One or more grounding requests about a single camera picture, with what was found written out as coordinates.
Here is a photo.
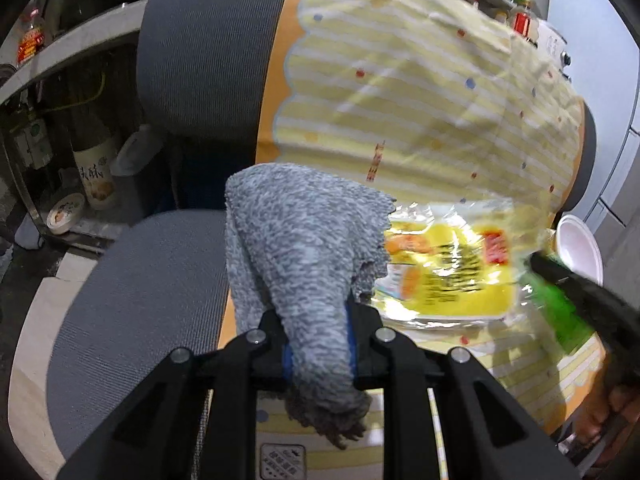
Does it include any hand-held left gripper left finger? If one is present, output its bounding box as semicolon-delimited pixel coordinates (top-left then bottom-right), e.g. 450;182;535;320
57;309;295;480

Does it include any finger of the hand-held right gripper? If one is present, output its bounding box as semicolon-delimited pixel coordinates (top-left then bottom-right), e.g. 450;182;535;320
529;254;608;312

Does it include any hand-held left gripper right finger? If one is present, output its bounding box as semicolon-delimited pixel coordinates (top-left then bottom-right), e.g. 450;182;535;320
346;302;582;480

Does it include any yellow plastic wrapper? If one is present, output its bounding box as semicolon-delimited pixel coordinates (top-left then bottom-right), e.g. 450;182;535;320
372;199;532;332

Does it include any grey knitted cloth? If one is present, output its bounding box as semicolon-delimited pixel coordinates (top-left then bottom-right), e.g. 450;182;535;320
224;162;394;450

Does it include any person's right hand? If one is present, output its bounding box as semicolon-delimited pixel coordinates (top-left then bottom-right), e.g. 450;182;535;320
574;384;637;457

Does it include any white paper bowl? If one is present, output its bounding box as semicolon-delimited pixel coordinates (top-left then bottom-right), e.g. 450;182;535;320
554;214;606;287

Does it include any white grey refrigerator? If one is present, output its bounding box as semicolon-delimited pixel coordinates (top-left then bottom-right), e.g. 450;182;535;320
545;0;640;241

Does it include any white kitchen appliance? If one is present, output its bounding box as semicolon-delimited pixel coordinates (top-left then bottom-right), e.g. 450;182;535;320
539;20;574;82

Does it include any yellow striped dotted mat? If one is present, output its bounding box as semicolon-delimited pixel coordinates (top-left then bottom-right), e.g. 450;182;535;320
217;0;608;480

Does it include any red label jar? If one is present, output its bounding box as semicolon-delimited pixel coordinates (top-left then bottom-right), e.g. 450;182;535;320
510;7;542;42

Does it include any white plastic jug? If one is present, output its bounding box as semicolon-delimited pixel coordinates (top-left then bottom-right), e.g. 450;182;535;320
109;124;153;177

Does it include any small round white container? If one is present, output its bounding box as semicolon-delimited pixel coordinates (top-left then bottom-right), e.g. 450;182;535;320
45;192;85;236

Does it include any white label dark bottle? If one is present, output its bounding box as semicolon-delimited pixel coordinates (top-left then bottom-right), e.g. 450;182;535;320
69;110;122;212

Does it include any grey fabric office chair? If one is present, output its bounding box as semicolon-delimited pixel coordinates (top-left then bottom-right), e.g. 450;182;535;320
45;0;598;467

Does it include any green label bottle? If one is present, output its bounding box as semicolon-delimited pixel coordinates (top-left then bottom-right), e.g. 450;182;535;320
14;109;54;170

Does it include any metal shelf rack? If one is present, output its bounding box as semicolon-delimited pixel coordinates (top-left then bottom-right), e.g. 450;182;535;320
0;0;148;251

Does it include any red label glass bottle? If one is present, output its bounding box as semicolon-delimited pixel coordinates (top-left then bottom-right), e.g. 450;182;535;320
17;7;47;67

